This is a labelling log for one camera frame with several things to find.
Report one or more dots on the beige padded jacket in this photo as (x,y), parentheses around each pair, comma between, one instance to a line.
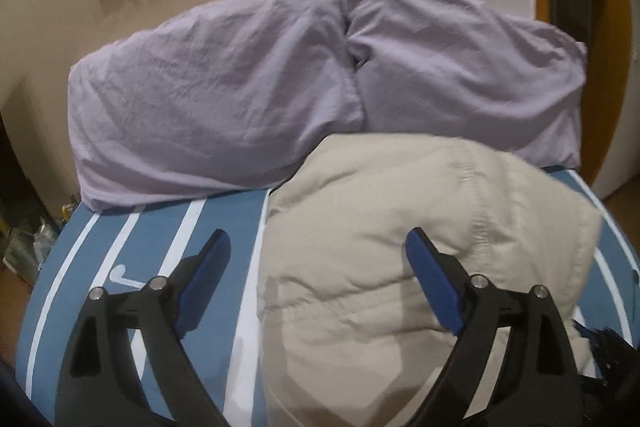
(375,232)

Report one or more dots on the blue white striped bed sheet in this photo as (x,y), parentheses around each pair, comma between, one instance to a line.
(150,247)

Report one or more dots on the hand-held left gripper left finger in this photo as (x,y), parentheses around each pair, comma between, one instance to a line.
(205,277)

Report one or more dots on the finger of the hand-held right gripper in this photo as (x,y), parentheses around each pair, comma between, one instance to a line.
(584,332)

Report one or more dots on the large lavender pillow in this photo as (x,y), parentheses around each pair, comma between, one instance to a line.
(210,97)

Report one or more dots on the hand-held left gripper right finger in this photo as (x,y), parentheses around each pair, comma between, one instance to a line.
(440,282)

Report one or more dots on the bedside clutter pile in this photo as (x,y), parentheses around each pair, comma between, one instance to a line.
(35,237)

